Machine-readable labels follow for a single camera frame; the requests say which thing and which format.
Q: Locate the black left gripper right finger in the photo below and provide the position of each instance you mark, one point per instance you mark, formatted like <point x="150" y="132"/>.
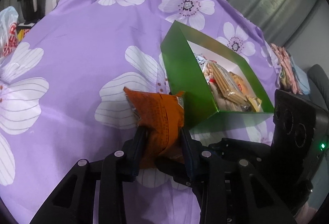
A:
<point x="205" y="175"/>

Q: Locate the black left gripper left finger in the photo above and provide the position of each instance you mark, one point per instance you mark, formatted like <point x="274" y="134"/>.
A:
<point x="72" y="201"/>

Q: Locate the orange snack packet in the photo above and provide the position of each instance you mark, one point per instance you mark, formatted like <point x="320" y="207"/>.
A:
<point x="164" y="116"/>

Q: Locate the yellow orange cracker packet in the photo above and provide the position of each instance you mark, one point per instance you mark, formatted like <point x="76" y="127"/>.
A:
<point x="240" y="83"/>

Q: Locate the clear long biscuit packet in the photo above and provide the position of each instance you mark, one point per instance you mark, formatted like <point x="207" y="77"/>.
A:
<point x="227" y="85"/>

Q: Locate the gold black snack packet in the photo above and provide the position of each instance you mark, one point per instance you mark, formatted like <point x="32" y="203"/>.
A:
<point x="255" y="103"/>

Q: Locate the pile of folded clothes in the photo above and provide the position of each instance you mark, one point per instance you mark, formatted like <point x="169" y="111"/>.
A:
<point x="292" y="78"/>

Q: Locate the grey sofa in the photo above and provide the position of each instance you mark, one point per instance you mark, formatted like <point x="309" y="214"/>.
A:
<point x="319" y="85"/>

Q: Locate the purple floral tablecloth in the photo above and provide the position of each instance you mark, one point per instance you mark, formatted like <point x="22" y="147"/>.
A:
<point x="62" y="95"/>

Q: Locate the peanut snack packet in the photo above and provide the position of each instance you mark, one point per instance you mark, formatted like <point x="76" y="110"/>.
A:
<point x="207" y="72"/>

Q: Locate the green cardboard box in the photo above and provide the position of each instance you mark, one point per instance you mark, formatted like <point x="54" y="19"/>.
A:
<point x="179" y="48"/>

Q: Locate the blue white snack packet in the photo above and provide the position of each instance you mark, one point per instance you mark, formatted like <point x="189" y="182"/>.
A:
<point x="201" y="60"/>

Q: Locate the white plastic bag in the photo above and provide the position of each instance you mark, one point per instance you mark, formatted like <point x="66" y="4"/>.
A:
<point x="8" y="29"/>

